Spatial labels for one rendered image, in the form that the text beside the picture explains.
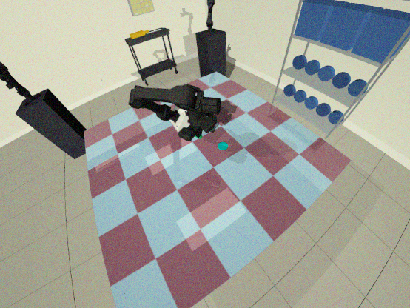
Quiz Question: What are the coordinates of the teal flat disc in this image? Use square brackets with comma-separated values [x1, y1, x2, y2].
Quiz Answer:
[218, 142, 228, 150]

